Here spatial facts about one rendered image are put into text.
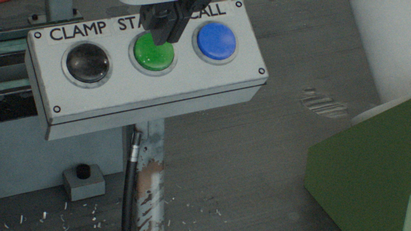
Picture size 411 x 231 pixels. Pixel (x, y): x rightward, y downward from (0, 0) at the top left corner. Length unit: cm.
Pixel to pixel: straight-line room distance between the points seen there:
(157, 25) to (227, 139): 45
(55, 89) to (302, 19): 75
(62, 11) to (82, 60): 62
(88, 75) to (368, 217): 35
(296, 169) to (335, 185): 10
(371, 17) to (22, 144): 38
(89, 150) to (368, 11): 33
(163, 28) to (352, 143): 32
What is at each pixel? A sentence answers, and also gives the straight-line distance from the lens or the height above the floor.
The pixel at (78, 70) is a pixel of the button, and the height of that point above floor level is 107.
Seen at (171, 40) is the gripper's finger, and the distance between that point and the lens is 54.
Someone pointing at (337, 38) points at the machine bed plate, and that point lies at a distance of 122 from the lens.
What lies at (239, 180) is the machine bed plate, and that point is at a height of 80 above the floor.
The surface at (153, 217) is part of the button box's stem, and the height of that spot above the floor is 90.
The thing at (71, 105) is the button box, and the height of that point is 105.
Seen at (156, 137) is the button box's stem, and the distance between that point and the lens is 65.
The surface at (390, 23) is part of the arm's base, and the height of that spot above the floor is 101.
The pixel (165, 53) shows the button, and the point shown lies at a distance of 59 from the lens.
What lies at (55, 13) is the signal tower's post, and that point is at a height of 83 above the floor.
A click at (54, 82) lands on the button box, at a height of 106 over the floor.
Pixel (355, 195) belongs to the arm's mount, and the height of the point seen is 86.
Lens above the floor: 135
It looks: 33 degrees down
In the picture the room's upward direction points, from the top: 2 degrees clockwise
